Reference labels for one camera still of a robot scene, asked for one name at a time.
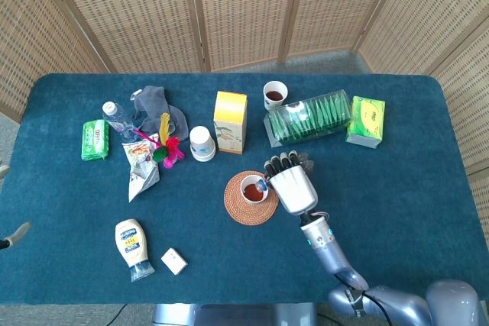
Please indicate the green tissue pack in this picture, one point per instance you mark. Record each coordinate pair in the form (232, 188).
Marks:
(364, 120)

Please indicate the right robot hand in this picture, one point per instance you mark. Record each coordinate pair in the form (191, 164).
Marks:
(294, 188)

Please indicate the woven bamboo folding screen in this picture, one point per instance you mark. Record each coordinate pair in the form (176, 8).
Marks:
(244, 9)

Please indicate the stack of upturned paper cups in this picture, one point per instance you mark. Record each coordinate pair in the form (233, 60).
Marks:
(202, 142)

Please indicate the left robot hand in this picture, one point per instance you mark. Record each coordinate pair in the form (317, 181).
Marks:
(15, 236)

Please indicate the small white box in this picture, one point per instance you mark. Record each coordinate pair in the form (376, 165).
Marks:
(173, 261)

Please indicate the green wet wipes pack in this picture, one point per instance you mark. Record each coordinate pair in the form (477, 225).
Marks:
(94, 141)

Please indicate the tall yellow pomelo carton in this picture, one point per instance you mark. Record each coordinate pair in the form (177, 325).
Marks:
(229, 120)

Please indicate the blue tablecloth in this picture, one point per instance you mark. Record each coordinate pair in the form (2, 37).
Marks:
(382, 207)

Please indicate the mayonnaise squeeze bottle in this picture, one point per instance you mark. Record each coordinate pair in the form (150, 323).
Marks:
(131, 242)

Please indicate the crumpled white snack bag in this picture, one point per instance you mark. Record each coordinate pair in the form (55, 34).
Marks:
(141, 173)

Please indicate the clear water bottle white cap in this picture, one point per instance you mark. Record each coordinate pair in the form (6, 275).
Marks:
(116, 116)

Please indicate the paper cup green flower print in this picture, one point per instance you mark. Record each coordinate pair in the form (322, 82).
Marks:
(254, 193)

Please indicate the round woven rattan coaster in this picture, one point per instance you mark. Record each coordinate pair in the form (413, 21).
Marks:
(237, 211)

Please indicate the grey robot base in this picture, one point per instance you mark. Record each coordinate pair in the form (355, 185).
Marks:
(229, 316)

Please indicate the clear box green tea bags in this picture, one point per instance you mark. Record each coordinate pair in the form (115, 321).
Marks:
(305, 123)

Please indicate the paper cup blue flower print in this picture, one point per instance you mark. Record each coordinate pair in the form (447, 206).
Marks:
(273, 104)

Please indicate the grey cloth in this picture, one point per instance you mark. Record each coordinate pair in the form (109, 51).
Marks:
(153, 101)

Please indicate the colourful feather shuttlecock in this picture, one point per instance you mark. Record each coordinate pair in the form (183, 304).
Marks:
(168, 150)

